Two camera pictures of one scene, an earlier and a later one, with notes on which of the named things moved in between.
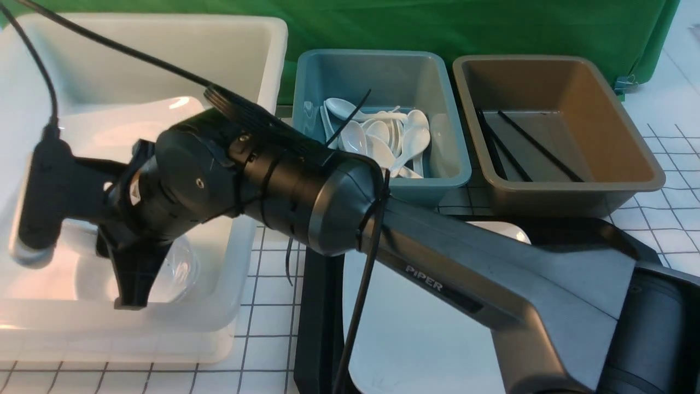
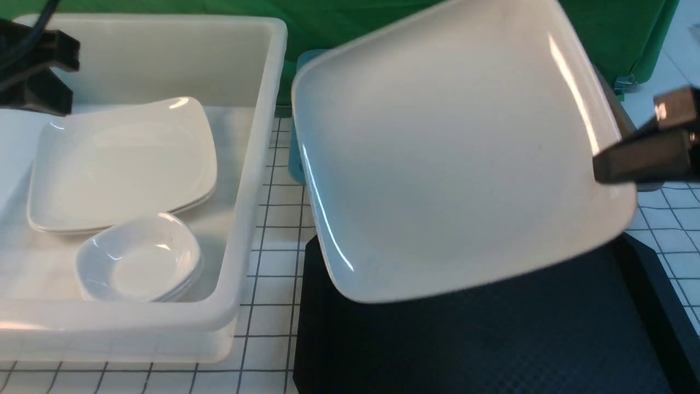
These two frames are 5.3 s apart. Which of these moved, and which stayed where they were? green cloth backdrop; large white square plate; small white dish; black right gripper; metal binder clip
Moved: large white square plate; black right gripper
Stayed: small white dish; metal binder clip; green cloth backdrop
